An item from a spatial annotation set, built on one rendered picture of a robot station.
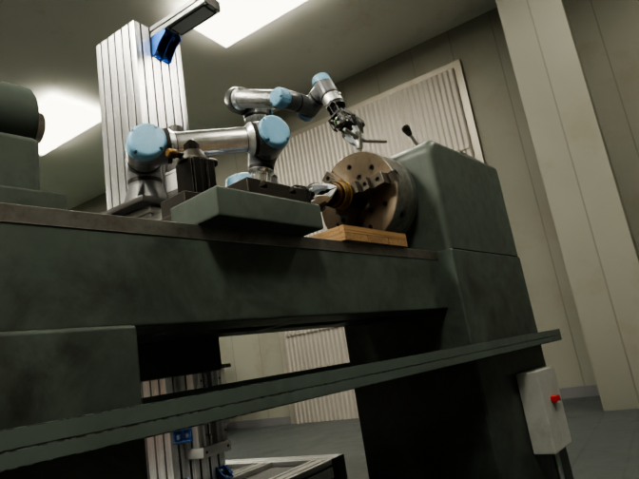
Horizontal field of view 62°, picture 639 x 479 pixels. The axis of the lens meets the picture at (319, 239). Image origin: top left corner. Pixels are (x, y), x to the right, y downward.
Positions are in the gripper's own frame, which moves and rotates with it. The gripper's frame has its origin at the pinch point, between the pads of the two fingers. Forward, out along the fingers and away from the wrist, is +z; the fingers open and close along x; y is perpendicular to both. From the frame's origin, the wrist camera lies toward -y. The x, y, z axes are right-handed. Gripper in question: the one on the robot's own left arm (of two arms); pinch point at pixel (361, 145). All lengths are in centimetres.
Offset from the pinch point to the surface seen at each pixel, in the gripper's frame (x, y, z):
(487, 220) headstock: 14, -33, 40
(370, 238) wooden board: 7, 40, 50
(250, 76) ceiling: -152, -195, -284
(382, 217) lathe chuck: 1.4, 16.7, 36.1
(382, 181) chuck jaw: 9.3, 20.7, 28.5
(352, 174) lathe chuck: -0.7, 16.7, 16.7
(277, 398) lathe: 6, 94, 87
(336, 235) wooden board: 4, 51, 48
